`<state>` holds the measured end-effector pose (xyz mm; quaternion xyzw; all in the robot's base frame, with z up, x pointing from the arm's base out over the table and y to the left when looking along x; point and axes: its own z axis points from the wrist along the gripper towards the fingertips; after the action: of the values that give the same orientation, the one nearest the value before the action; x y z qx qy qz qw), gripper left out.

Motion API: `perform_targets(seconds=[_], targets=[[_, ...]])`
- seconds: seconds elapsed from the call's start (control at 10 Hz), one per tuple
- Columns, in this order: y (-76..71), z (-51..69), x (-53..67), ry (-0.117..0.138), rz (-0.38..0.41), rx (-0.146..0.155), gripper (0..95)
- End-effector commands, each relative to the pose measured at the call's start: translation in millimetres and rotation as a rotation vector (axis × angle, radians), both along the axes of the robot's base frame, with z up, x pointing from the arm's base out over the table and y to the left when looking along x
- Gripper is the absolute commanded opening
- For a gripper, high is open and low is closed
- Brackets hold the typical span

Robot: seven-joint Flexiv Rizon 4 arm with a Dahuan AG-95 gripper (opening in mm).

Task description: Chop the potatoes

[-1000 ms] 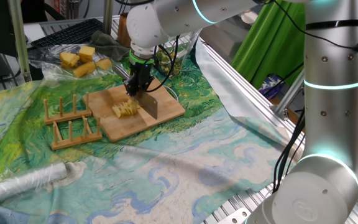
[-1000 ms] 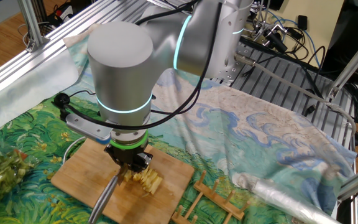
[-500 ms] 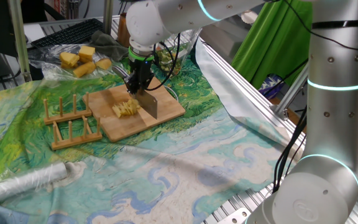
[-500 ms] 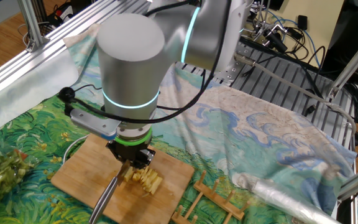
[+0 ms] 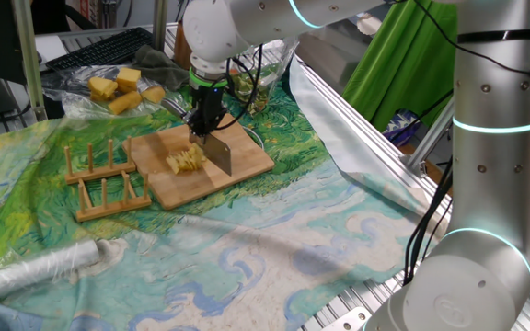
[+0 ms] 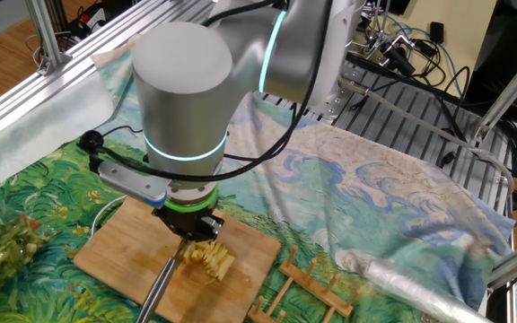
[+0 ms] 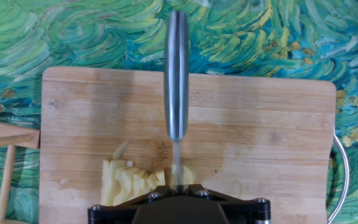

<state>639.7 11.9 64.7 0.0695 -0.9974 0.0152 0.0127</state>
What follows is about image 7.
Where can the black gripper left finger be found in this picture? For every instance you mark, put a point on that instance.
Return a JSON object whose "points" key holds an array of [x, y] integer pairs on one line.
{"points": [[110, 215]]}

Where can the thin potato slice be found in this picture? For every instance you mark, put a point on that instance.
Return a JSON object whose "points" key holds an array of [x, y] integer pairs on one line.
{"points": [[120, 150]]}

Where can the painted landscape tablecloth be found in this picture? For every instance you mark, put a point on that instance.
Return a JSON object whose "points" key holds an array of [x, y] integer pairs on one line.
{"points": [[42, 40]]}

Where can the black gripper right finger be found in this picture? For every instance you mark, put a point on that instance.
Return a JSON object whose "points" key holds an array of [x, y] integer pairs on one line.
{"points": [[244, 212]]}

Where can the bamboo cutting board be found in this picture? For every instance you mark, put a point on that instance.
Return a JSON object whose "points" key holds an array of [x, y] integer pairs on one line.
{"points": [[275, 130]]}

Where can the steel kitchen knife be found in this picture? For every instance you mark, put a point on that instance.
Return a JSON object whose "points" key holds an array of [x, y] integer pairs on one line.
{"points": [[176, 77]]}

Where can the wooden peg rack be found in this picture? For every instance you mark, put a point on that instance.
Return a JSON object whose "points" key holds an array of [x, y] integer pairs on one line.
{"points": [[20, 133]]}

